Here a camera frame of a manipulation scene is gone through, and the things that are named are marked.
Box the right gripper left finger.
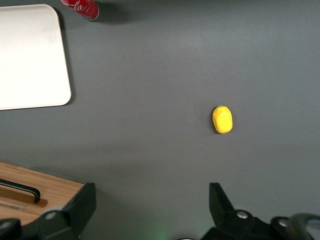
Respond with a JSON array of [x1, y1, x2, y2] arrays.
[[36, 182, 97, 240]]

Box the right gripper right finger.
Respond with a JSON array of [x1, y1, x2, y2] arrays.
[[201, 182, 272, 240]]

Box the red coke bottle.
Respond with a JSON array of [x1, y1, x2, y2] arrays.
[[59, 0, 100, 23]]

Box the beige plastic tray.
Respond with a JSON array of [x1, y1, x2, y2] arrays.
[[0, 3, 72, 111]]

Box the wooden drawer front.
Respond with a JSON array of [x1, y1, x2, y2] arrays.
[[0, 172, 78, 226]]

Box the wooden drawer cabinet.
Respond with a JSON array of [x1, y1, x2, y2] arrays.
[[0, 161, 85, 226]]

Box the yellow toy fruit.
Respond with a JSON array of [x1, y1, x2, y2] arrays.
[[211, 105, 234, 135]]

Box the black metal drawer handle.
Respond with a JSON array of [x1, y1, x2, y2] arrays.
[[0, 178, 41, 204]]

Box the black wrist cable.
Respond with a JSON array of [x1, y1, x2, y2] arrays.
[[271, 213, 320, 240]]

